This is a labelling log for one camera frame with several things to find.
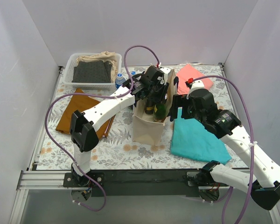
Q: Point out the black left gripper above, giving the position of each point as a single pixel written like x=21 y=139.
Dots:
x=151 y=92

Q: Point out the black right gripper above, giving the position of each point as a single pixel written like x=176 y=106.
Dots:
x=177 y=106

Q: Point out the dark can dented lid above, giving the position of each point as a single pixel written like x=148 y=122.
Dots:
x=149 y=107

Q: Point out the Pocari Sweat bottle blue label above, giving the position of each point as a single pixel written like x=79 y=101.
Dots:
x=120 y=79

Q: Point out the beige canvas tote bag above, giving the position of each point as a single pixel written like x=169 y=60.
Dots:
x=145 y=129

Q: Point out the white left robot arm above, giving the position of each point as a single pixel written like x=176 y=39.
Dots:
x=84 y=125

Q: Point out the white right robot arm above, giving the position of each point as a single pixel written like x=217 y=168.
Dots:
x=264 y=184

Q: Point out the pink folded cloth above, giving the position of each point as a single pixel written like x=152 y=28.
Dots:
x=184 y=74

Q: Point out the teal folded cloth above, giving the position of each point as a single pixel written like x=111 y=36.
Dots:
x=191 y=141

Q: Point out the beige crumpled cloth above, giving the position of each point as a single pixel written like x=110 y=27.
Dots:
x=105 y=57

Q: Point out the white plastic basket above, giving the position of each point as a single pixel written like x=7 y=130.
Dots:
x=69 y=69

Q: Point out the dark grey dotted cloth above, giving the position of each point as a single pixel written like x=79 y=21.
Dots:
x=92 y=72

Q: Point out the floral patterned table mat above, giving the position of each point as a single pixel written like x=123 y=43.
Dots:
x=118 y=150

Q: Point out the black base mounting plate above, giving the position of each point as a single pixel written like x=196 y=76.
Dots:
x=150 y=182

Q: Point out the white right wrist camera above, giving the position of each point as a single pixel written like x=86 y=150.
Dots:
x=193 y=85

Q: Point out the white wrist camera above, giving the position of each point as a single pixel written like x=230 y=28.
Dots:
x=163 y=80
x=193 y=85

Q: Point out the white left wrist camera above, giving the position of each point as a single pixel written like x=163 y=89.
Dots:
x=163 y=80

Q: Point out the aluminium frame rail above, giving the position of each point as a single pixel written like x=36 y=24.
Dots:
x=34 y=180

